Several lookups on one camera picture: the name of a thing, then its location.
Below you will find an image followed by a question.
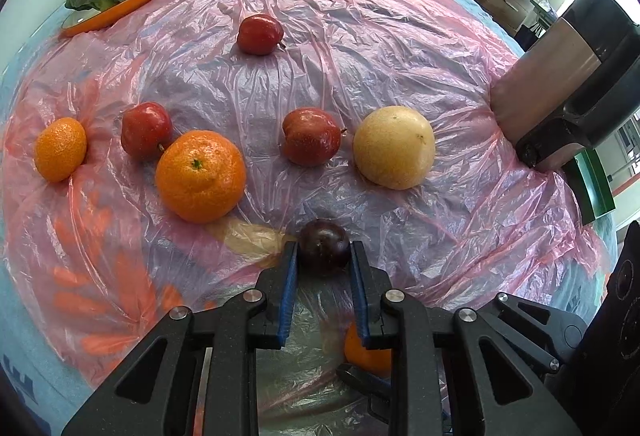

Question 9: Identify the pink plastic sheet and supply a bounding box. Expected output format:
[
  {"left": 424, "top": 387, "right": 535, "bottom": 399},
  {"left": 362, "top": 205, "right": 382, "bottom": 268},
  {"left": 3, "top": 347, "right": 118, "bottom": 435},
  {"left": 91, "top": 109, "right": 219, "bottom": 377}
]
[{"left": 2, "top": 0, "right": 616, "bottom": 436}]

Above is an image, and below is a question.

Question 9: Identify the small red apple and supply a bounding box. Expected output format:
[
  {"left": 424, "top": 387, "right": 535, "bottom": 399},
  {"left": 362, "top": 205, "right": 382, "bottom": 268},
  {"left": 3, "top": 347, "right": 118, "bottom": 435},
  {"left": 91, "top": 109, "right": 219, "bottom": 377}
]
[{"left": 120, "top": 102, "right": 174, "bottom": 161}]

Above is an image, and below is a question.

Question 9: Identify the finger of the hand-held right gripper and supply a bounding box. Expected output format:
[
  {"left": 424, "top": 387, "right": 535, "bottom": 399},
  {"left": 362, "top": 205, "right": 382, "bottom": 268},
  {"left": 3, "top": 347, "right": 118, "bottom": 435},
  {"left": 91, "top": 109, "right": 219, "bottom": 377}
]
[
  {"left": 336, "top": 362, "right": 393, "bottom": 399},
  {"left": 492, "top": 292, "right": 590, "bottom": 373}
]

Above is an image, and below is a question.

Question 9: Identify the large orange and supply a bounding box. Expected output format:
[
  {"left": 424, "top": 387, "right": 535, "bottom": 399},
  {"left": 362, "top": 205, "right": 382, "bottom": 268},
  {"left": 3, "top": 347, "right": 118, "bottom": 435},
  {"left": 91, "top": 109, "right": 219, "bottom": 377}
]
[{"left": 155, "top": 130, "right": 247, "bottom": 224}]

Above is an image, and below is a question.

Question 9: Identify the dark purple plum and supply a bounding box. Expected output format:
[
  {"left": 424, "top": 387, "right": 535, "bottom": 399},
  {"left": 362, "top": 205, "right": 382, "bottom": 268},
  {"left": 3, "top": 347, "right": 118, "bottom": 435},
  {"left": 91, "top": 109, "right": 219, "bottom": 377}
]
[{"left": 297, "top": 218, "right": 352, "bottom": 277}]

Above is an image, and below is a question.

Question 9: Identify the small orange mandarin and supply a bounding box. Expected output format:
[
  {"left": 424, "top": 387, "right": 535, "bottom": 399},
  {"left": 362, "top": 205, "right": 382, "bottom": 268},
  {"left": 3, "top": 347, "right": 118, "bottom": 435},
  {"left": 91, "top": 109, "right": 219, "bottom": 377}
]
[{"left": 33, "top": 117, "right": 88, "bottom": 183}]

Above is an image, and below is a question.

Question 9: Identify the orange oval plate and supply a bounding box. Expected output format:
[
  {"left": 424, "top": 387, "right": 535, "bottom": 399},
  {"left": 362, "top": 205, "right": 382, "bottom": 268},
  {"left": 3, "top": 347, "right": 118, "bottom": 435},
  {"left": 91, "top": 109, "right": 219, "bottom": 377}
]
[{"left": 60, "top": 0, "right": 166, "bottom": 38}]

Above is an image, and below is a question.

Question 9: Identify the medium orange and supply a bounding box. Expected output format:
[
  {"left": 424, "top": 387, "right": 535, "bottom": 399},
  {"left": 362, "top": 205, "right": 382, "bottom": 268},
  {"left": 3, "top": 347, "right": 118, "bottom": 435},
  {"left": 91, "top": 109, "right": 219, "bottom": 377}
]
[{"left": 344, "top": 322, "right": 394, "bottom": 378}]

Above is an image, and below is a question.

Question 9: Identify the bed with blue sheet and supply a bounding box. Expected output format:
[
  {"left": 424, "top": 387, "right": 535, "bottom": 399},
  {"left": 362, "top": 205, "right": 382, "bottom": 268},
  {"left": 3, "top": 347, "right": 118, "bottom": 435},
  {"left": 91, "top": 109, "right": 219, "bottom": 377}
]
[{"left": 0, "top": 0, "right": 618, "bottom": 436}]

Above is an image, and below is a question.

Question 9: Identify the dark red apple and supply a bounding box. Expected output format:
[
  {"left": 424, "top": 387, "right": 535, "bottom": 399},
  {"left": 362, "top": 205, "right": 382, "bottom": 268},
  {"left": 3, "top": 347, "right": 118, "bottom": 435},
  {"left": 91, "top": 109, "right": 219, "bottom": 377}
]
[{"left": 236, "top": 14, "right": 287, "bottom": 56}]

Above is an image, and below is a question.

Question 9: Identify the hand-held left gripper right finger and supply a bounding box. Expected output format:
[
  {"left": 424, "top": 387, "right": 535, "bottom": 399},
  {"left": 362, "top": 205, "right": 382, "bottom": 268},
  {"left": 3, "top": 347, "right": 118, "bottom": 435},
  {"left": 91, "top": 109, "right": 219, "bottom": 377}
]
[{"left": 350, "top": 240, "right": 583, "bottom": 436}]

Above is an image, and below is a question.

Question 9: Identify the red apple with stem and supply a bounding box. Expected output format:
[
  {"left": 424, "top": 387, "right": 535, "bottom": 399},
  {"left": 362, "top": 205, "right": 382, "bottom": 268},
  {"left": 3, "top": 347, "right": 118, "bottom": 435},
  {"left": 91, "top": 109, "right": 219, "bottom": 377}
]
[{"left": 281, "top": 107, "right": 347, "bottom": 167}]

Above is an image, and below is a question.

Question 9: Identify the yellow grapefruit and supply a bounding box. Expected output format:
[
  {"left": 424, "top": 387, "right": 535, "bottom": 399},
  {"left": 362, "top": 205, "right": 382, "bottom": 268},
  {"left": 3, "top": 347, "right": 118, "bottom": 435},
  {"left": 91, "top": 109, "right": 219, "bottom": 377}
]
[{"left": 353, "top": 106, "right": 436, "bottom": 191}]

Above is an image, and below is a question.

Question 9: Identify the green metal tray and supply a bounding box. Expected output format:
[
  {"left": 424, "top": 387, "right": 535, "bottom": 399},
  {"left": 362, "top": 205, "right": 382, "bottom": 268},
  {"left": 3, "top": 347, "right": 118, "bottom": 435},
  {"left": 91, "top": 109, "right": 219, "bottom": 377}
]
[{"left": 565, "top": 148, "right": 615, "bottom": 225}]

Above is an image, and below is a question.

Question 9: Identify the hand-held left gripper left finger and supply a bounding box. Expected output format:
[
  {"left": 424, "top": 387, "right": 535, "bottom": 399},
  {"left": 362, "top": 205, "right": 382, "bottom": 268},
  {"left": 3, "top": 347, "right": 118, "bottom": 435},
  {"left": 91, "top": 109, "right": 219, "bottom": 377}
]
[{"left": 62, "top": 241, "right": 301, "bottom": 436}]

